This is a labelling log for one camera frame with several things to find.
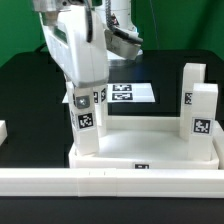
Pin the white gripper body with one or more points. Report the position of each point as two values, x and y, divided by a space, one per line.
84 63

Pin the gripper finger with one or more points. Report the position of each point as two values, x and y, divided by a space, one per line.
82 102

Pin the white desk top tray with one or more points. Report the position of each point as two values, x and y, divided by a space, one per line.
134 142

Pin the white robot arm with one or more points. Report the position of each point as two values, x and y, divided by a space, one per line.
114 15

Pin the fiducial marker sheet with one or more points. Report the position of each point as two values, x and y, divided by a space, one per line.
130 92

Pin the white left fence block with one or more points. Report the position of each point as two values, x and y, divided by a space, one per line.
3 131

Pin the white fence block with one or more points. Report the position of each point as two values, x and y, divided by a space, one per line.
3 131
218 140

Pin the white front fence bar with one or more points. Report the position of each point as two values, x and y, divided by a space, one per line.
83 182

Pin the white right fence block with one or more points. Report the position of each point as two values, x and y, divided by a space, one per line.
218 140

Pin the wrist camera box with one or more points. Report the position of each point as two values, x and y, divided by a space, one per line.
122 44

